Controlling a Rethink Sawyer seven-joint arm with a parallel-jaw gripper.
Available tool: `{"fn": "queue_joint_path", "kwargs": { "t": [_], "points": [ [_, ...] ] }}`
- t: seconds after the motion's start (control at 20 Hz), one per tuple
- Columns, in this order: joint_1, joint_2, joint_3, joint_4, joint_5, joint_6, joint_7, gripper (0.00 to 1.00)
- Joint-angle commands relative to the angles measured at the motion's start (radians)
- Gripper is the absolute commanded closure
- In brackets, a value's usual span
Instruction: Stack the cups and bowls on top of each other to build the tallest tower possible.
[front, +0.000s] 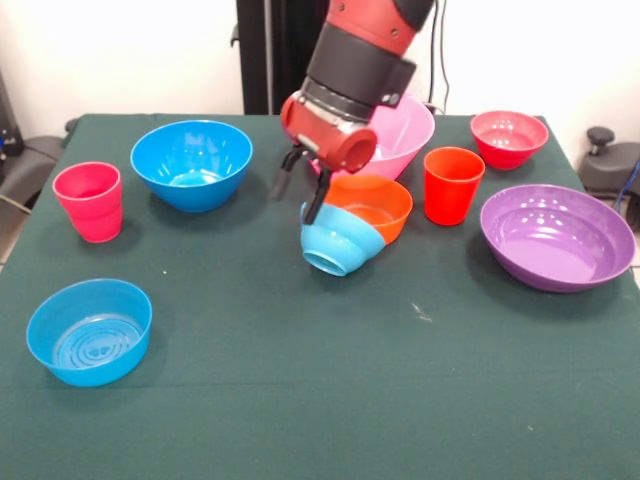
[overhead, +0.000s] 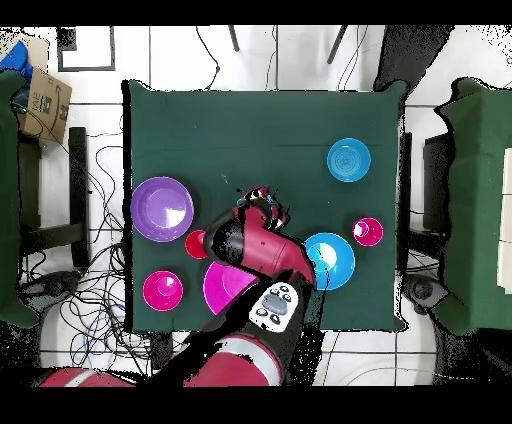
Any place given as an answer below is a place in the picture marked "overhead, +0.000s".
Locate black wooden bench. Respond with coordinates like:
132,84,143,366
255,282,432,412
17,126,91,269

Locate cardboard box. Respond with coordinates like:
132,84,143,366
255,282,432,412
17,67,73,144

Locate red cup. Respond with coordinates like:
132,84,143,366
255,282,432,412
184,229,209,260

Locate green cloth covered table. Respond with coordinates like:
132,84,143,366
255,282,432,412
433,77,512,337
0,69,39,329

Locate dark green table cloth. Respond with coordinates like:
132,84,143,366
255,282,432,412
121,78,411,333

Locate blue bag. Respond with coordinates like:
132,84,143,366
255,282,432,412
0,39,34,81

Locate small crimson bowl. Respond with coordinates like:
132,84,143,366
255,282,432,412
142,270,185,313

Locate large pink bowl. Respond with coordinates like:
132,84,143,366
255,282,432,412
202,261,259,317

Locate ribbed pink-red cup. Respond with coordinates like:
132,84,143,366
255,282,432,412
351,216,385,248

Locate black floor cable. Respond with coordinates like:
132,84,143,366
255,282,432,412
194,25,222,92

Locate white box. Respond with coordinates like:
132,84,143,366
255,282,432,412
496,146,512,295

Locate wide purple bowl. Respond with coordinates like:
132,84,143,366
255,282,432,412
130,176,196,244

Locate black square floor frame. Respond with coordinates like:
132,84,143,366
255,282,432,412
56,26,116,73

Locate person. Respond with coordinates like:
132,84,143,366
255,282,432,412
373,25,455,94

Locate flat-bottomed blue bowl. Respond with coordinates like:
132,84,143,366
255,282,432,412
326,137,372,184

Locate deep blue bowl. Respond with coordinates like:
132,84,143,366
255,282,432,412
303,232,356,292

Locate grey black equipment base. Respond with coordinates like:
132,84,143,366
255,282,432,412
19,269,83,309
403,275,449,315

